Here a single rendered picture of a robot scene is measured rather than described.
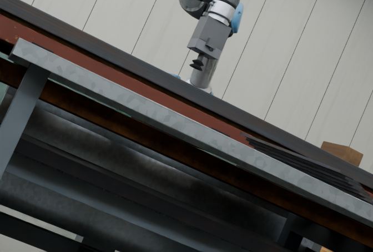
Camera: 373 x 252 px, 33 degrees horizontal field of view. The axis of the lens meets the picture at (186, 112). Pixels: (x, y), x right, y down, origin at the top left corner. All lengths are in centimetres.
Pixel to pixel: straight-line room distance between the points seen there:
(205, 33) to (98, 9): 1019
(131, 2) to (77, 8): 102
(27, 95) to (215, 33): 81
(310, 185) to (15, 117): 58
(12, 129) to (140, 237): 120
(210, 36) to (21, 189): 85
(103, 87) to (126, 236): 126
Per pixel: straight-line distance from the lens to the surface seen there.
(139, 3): 1220
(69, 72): 113
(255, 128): 157
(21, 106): 123
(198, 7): 236
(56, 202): 227
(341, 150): 181
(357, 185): 138
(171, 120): 117
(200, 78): 255
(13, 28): 144
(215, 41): 188
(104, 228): 231
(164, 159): 232
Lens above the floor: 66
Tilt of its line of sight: 5 degrees up
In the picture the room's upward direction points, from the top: 24 degrees clockwise
